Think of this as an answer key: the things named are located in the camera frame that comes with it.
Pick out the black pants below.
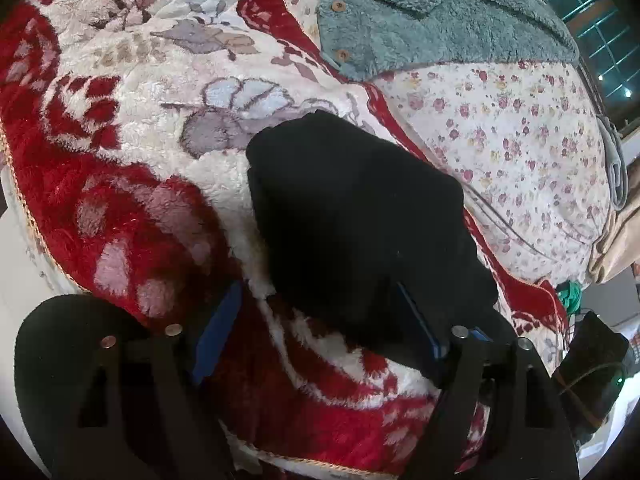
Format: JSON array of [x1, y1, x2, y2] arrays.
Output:
[[246, 112, 515, 378]]

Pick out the green item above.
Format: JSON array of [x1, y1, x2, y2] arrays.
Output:
[[555, 281, 582, 315]]

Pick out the beige cloth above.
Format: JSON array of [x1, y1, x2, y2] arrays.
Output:
[[588, 158, 640, 284]]

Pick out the floral bed sheet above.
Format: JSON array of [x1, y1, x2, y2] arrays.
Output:
[[271, 0, 618, 286]]

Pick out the red white floral blanket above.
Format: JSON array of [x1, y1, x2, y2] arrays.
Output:
[[1, 0, 567, 479]]

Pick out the teal fleece jacket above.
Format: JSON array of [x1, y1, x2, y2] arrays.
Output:
[[317, 0, 579, 81]]

